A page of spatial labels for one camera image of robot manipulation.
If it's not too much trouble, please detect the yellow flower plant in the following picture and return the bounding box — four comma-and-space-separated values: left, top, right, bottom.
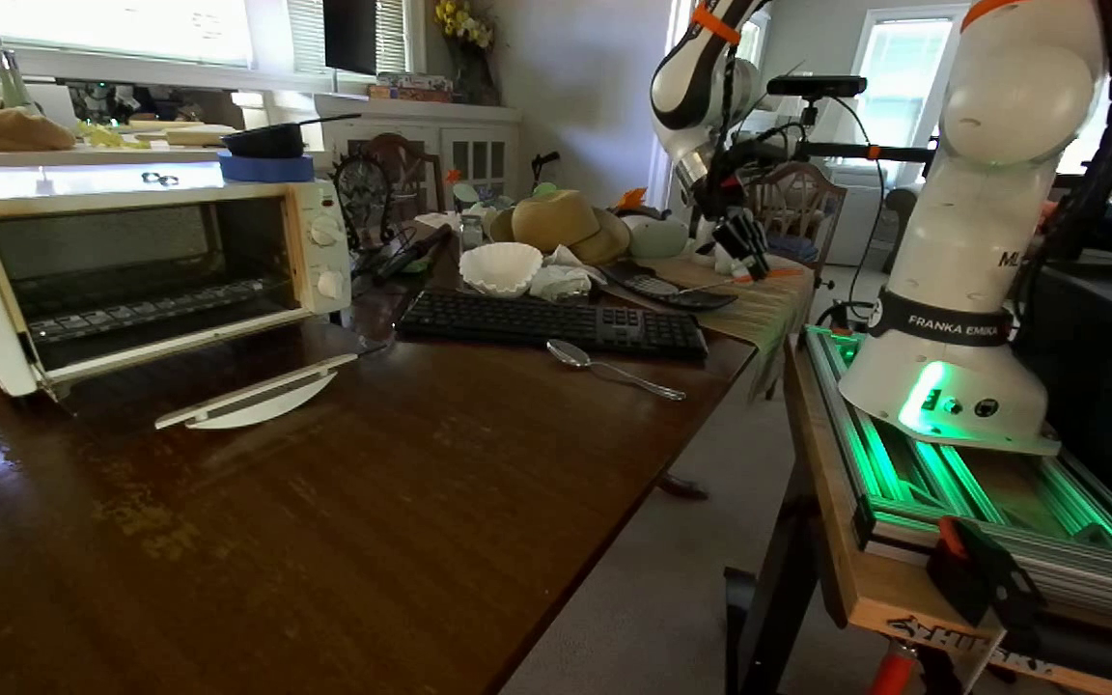
428, 0, 502, 59

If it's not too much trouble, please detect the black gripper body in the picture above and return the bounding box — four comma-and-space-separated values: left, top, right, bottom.
698, 162, 764, 242

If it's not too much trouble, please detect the small black pan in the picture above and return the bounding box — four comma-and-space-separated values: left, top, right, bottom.
222, 107, 366, 162

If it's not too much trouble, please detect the orange black bar clamp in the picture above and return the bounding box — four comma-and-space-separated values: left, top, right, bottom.
864, 514, 1049, 695

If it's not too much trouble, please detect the pale green bowl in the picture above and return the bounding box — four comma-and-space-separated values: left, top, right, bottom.
613, 211, 697, 270

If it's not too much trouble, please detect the crumpled white plastic bag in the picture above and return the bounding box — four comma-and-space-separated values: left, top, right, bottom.
527, 242, 601, 309

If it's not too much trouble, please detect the white bowl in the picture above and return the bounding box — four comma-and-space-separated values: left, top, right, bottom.
456, 239, 547, 300

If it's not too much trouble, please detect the carved wooden chair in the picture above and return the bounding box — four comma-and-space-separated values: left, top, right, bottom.
752, 160, 851, 279

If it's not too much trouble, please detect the black camera bar on stand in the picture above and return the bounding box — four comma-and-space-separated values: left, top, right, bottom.
762, 70, 872, 106

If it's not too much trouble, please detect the silver faucet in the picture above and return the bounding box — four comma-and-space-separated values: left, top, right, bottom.
0, 0, 35, 115

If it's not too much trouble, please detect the white toaster oven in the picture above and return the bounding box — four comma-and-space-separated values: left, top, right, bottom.
0, 175, 365, 436

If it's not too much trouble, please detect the black plate with contents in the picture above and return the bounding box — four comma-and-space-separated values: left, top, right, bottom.
601, 260, 743, 317

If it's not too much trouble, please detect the white glass door cabinet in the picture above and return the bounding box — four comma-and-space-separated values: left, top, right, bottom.
322, 98, 527, 211

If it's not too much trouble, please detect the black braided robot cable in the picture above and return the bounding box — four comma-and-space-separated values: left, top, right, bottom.
1035, 0, 1112, 283

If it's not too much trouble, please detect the silver metal spoon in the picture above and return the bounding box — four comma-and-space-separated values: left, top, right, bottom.
541, 335, 693, 407

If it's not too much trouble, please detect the woven beige placemat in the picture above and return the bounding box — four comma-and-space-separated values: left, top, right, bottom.
649, 252, 818, 354

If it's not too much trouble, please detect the ornate dark wooden chair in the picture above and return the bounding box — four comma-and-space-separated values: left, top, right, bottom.
327, 131, 447, 260

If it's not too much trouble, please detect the black computer keyboard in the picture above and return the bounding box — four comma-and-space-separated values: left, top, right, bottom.
393, 284, 713, 368

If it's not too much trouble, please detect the large black box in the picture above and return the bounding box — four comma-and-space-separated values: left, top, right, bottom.
1009, 242, 1112, 539

